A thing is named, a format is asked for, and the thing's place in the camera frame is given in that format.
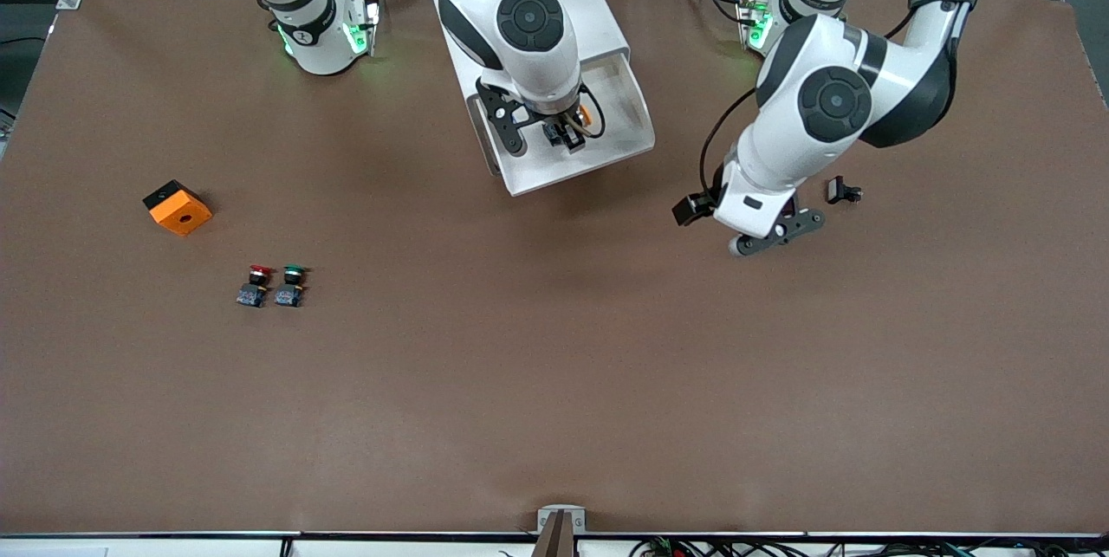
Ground black small component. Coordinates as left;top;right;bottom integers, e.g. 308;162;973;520
825;175;865;206

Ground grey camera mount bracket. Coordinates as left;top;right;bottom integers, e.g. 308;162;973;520
536;504;587;534

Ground red push button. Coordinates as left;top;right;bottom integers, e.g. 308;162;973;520
236;263;277;309

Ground green push button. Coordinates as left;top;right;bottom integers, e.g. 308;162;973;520
274;263;312;309

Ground black tangled cables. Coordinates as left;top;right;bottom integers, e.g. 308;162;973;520
628;535;1109;557

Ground brown table mat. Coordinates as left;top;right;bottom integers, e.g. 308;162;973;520
0;0;1109;537

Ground orange and black button box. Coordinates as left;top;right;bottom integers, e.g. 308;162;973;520
142;179;214;238

